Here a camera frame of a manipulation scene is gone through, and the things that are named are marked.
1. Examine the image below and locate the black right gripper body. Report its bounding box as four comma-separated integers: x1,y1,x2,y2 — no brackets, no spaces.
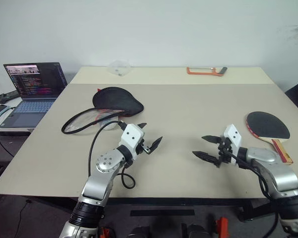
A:
217,136,235,168

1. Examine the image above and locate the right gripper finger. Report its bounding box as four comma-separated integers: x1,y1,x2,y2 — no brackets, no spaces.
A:
192,151,221,167
201,135,223,144

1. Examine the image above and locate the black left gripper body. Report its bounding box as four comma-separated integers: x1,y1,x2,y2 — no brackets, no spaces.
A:
135,138,152,156

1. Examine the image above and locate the black racket cover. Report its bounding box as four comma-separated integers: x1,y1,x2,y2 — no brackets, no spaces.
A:
61,86,144,135

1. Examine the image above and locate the table tennis paddle black rubber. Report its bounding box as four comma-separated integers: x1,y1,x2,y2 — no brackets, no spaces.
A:
245,111,294,165

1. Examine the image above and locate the clear plastic container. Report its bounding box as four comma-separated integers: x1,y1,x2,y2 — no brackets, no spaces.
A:
108,59,132,77

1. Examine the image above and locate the dark rounded shape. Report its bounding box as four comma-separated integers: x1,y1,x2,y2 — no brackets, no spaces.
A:
181,223,210,238

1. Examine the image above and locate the open grey laptop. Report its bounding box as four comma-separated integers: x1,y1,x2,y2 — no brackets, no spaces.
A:
0,62,68,129

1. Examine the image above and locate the black handheld controller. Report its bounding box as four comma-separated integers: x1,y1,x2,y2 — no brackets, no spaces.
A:
0,90,20,104

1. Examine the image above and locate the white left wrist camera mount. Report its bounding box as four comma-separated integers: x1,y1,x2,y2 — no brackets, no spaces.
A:
119,123,145,159

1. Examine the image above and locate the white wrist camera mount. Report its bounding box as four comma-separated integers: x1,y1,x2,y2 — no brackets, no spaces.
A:
223,124,243,166
119,123,145,159

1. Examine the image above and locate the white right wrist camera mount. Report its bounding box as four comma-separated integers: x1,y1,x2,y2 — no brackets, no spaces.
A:
223,124,243,166

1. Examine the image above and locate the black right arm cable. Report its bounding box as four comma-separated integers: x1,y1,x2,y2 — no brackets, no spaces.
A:
227,151,274,199

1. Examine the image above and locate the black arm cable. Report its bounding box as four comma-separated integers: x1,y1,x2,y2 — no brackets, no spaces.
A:
88,120,136,189
227,151,274,199

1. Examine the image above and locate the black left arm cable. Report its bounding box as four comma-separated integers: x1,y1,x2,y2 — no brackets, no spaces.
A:
88,120,136,189

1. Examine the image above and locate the black table frame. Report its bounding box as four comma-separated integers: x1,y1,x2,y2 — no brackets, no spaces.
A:
27,197,273,222

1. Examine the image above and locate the orange hacksaw frame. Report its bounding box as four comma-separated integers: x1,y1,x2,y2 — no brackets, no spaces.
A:
186,66,228,76

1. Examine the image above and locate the thin black floor cable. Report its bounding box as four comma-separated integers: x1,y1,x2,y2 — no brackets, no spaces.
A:
19,199,32,238

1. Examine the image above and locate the thin black laptop cable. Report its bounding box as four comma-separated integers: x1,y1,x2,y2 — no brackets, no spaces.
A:
0,106,16,158

